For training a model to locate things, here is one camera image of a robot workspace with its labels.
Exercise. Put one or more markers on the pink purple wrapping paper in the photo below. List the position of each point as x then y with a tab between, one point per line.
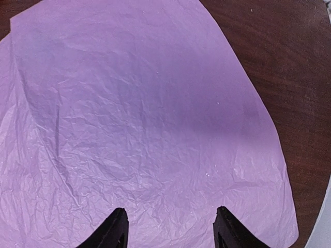
141	105

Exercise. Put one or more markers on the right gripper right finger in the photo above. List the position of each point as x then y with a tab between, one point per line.
231	233

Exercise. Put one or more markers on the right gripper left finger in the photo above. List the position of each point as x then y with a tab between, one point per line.
112	233

